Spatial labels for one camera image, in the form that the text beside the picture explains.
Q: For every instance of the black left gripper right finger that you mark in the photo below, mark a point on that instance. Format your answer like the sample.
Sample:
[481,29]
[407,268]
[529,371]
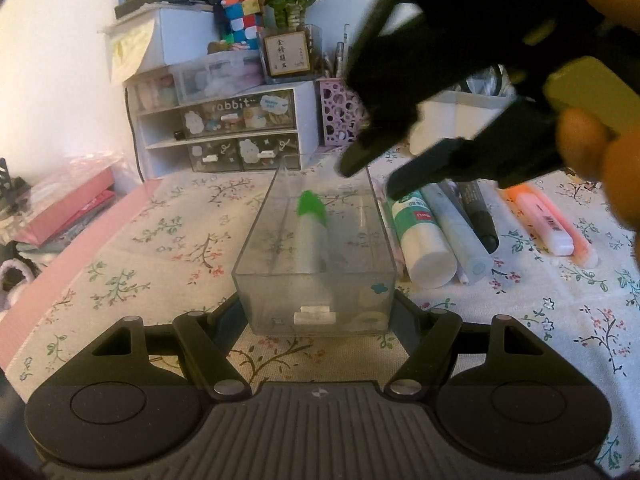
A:
[428,337]

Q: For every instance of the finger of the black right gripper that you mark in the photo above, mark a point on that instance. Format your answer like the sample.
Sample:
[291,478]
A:
[370,145]
[455,159]

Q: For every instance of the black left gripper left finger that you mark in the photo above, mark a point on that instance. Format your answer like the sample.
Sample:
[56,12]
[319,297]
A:
[205,340]

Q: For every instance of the black marker pen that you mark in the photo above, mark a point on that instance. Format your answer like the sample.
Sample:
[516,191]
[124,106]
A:
[476,209]

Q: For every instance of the green highlighter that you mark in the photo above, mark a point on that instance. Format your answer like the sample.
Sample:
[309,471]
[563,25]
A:
[311,246]

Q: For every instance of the white green glue stick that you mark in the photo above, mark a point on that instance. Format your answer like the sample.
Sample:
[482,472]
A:
[429,260]

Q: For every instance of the clear plastic drawer tray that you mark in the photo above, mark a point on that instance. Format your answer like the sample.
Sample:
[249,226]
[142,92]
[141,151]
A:
[355,294]

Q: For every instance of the orange pink wide highlighter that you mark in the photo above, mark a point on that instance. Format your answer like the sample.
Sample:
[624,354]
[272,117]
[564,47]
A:
[554,237]

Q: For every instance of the person's right hand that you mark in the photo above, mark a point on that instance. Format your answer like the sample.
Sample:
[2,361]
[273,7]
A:
[587,148]

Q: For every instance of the pink perforated pen cup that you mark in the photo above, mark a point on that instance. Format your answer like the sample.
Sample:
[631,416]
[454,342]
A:
[343,115]

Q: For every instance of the white cloud-shaped pen holder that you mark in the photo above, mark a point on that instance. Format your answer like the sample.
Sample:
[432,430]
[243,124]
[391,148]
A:
[453,114]

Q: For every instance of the floral table mat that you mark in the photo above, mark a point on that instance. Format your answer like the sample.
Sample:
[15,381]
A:
[177,239]

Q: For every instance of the potted bamboo plant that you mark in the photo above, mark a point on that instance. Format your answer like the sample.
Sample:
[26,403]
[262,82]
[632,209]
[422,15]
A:
[291,48]

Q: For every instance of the white desktop drawer organizer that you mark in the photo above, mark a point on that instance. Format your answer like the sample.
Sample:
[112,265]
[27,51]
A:
[216,114]

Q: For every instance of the orange slim highlighter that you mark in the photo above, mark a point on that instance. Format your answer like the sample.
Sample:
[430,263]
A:
[584,254]

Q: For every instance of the colourful magic cube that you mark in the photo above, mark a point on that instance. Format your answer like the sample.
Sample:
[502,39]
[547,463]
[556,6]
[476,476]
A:
[241,22]

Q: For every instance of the white lilac plush bag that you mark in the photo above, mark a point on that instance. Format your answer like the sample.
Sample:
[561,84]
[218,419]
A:
[16,276]

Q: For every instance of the pink folder stack in bag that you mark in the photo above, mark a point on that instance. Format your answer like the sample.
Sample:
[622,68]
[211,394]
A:
[55,201]

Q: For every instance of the white shelf box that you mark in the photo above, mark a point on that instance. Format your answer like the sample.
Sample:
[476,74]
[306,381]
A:
[157,35]

